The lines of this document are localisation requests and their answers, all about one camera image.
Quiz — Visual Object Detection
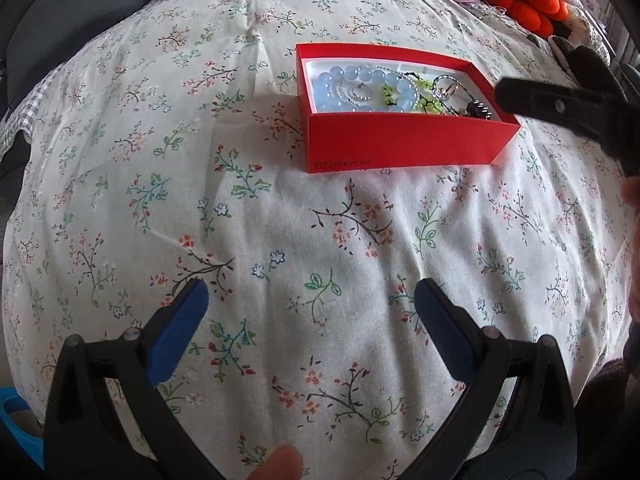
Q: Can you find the blue plastic object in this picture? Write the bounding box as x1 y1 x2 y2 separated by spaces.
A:
0 386 47 467

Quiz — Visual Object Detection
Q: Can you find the red cardboard box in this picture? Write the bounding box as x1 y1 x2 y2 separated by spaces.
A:
295 42 522 174

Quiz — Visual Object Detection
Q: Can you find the silver chain necklace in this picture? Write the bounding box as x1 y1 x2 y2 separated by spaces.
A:
431 73 472 107

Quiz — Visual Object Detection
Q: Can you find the blue bead bracelet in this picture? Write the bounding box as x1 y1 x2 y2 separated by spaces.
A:
312 63 421 112

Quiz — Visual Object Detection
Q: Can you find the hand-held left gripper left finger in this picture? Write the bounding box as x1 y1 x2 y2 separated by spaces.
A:
44 279 222 480

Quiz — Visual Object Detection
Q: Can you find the clear bead bracelet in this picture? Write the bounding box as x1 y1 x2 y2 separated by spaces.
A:
334 66 402 107

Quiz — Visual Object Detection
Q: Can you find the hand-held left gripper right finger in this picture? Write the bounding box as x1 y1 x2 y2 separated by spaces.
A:
399 278 577 480

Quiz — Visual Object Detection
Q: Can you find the grey checked cloth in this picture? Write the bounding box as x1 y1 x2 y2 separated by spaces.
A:
0 77 57 147

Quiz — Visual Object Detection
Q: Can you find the floral bedsheet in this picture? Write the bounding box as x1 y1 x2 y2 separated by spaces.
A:
0 0 640 480

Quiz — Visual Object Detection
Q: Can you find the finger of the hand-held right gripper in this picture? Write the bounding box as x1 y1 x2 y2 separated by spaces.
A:
495 77 640 178

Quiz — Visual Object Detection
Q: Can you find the green leaf jewelry piece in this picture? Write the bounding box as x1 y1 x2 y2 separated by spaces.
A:
379 77 444 114

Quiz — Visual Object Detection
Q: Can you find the person's right hand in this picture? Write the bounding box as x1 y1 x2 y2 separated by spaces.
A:
621 174 640 323

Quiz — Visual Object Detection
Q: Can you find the grey fuzzy toy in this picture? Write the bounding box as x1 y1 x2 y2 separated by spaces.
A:
549 35 632 107

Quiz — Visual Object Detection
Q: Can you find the person's left hand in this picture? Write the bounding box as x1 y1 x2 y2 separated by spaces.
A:
247 445 305 480

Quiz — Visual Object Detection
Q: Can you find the dark grey cushion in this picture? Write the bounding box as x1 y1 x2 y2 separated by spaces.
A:
0 0 152 107

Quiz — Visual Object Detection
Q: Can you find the dark fuzzy cloth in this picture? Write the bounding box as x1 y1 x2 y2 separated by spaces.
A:
591 332 640 461

